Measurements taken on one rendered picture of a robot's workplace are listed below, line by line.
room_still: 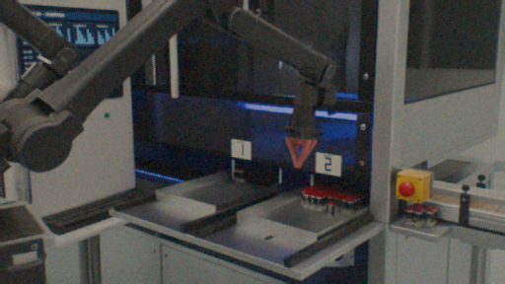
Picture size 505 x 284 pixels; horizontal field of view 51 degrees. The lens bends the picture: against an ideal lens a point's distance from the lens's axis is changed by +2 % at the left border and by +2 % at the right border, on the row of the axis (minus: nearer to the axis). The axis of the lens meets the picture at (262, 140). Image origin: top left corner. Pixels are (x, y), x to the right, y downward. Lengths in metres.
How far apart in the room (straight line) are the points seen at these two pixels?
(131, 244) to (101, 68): 1.54
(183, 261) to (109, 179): 0.42
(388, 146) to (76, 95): 0.88
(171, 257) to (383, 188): 0.99
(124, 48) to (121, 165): 1.22
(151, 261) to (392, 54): 1.32
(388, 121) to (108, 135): 1.03
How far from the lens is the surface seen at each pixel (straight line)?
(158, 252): 2.19
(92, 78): 0.84
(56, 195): 1.90
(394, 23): 1.42
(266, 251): 1.28
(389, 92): 1.42
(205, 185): 1.82
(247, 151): 1.72
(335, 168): 1.53
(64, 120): 0.81
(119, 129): 2.02
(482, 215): 1.51
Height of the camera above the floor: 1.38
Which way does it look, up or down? 11 degrees down
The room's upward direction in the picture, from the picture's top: straight up
